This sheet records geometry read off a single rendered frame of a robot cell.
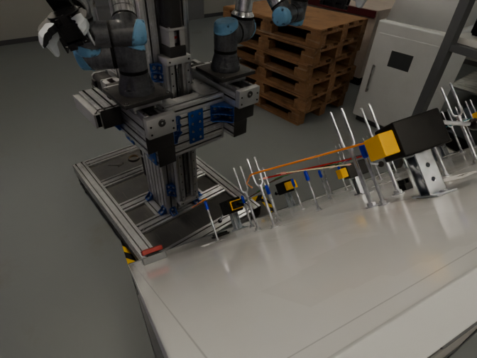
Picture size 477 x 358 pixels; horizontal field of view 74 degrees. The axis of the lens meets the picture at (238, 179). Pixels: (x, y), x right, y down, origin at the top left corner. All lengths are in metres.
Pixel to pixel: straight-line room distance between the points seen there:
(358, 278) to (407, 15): 3.60
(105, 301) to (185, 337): 1.94
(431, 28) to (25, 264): 3.75
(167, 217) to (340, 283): 2.01
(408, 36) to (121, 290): 3.24
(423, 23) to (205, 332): 3.57
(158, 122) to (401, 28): 2.80
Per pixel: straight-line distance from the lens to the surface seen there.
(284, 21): 1.47
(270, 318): 0.17
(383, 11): 5.00
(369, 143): 0.39
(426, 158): 0.41
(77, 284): 2.25
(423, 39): 3.59
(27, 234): 2.69
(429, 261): 0.19
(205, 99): 1.62
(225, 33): 1.64
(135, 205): 2.27
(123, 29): 1.10
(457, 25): 1.43
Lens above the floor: 1.73
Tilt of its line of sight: 38 degrees down
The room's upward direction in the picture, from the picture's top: 3 degrees clockwise
